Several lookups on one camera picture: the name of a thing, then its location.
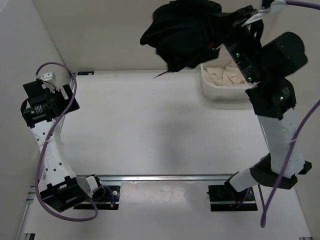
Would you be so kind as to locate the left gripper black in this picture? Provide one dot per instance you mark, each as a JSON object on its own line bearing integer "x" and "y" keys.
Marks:
{"x": 65, "y": 102}

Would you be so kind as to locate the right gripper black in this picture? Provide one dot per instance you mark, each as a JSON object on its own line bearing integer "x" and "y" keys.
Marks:
{"x": 241, "y": 20}

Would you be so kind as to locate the black trousers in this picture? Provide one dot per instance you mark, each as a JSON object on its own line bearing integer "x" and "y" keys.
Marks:
{"x": 185, "y": 33}

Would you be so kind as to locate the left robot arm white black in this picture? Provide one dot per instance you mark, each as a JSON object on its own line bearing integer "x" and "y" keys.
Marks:
{"x": 64, "y": 190}

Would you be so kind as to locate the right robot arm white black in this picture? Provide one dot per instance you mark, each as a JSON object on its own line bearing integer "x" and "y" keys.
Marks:
{"x": 273, "y": 98}

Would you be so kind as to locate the beige trousers in basket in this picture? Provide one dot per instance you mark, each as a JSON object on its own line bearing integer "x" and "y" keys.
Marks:
{"x": 228, "y": 76}

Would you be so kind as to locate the white plastic basket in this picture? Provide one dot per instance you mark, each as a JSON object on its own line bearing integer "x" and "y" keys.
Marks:
{"x": 222, "y": 93}

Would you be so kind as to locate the black label sticker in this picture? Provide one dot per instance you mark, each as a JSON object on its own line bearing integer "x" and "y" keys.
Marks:
{"x": 85, "y": 73}

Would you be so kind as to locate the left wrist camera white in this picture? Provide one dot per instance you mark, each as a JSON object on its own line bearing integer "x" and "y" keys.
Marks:
{"x": 48, "y": 77}

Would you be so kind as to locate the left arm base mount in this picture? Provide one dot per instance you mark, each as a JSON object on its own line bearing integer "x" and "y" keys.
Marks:
{"x": 105, "y": 201}

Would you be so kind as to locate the aluminium frame rail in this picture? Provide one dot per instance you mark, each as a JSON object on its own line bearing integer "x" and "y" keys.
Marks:
{"x": 164, "y": 143}

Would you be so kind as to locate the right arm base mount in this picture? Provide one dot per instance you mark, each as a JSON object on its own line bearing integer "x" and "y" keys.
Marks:
{"x": 222, "y": 199}

